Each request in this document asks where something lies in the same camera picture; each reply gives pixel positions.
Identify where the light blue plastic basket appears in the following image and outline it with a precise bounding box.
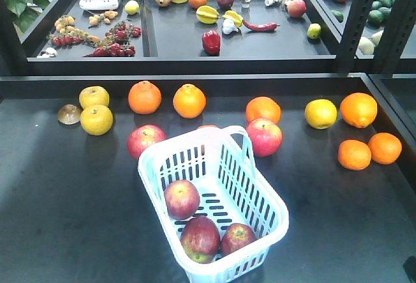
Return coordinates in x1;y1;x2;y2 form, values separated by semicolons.
138;126;289;282

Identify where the small orange tangerine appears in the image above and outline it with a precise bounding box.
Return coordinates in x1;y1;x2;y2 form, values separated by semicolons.
196;124;218;129

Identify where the bumpy orange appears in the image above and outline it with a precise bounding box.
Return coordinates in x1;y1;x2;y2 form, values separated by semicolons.
128;81;162;115
173;83;207;118

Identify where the orange centre back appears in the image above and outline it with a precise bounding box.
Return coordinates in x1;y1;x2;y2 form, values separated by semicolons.
246;96;281;124

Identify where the pink red apple right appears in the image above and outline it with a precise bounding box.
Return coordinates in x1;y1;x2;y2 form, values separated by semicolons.
246;118;283;157

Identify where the pink red apple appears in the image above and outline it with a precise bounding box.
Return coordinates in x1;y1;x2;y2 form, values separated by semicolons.
127;124;167;159
246;118;283;157

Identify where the pink red apple left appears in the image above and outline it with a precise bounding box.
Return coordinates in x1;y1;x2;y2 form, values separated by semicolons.
127;124;167;159

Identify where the bumpy orange left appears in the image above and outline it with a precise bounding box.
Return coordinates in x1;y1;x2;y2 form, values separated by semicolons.
128;81;162;115

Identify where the red bell pepper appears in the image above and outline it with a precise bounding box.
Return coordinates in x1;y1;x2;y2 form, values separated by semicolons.
201;30;221;55

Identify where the white garlic bulb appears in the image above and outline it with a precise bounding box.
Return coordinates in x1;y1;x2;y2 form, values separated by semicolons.
222;18;239;35

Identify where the yellow pear front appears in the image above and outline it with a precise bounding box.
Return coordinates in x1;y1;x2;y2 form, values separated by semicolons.
80;105;113;136

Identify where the yellow pear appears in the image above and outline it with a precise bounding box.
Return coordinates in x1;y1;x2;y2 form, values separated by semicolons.
80;105;113;136
79;86;110;109

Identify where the yellow orange fruit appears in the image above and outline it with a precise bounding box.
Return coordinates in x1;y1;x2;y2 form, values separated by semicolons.
304;99;337;129

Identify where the red chili pepper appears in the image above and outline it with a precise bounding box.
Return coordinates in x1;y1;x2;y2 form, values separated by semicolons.
242;20;280;33

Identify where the yellow pear back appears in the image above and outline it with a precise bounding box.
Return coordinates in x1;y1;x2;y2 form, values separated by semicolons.
79;86;110;109

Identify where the black wooden produce stand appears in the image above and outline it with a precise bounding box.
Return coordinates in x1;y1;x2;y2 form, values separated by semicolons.
1;0;415;282

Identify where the brown kiwi half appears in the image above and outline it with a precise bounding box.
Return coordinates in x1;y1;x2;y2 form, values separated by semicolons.
57;104;82;125

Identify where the small orange right pair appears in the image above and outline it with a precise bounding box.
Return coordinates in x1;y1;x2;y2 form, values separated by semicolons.
337;139;371;170

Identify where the orange with navel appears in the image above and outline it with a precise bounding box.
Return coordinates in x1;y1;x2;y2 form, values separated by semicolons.
340;92;378;129

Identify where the small orange far right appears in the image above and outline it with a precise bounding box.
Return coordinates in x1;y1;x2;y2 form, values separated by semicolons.
368;133;402;165

